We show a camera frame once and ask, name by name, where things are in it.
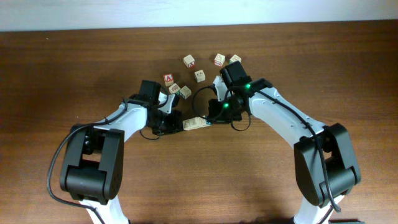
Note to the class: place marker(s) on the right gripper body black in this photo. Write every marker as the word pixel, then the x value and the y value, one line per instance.
pixel 214 112

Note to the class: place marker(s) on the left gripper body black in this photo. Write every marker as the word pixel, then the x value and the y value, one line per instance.
pixel 166 121

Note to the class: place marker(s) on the wooden block orange letter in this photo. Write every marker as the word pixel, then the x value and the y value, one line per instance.
pixel 189 124

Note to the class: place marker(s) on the plain wooden block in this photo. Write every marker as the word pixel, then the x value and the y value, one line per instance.
pixel 201 123

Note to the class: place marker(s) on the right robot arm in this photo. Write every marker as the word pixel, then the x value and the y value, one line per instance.
pixel 326 167

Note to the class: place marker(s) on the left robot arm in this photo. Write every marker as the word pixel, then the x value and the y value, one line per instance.
pixel 92 167

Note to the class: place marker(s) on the wooden block green edge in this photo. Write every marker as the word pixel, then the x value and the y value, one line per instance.
pixel 174 89

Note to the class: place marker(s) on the red letter A block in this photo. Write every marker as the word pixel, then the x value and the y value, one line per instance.
pixel 169 79

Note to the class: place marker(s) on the wooden block blue picture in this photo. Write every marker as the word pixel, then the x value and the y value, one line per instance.
pixel 200 76

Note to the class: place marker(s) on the wooden block red bottom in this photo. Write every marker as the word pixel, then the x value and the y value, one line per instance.
pixel 219 60

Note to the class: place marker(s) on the wooden block green side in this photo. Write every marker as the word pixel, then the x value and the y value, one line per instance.
pixel 235 58

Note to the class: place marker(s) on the wooden block red side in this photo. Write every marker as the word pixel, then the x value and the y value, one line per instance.
pixel 189 61

